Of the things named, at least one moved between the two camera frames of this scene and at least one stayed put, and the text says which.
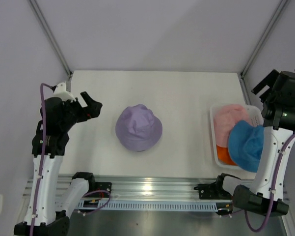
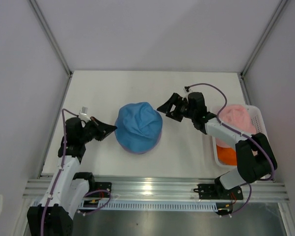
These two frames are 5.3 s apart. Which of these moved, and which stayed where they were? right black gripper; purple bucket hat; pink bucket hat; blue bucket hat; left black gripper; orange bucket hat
Moved: purple bucket hat; left black gripper; blue bucket hat; right black gripper
Stayed: orange bucket hat; pink bucket hat
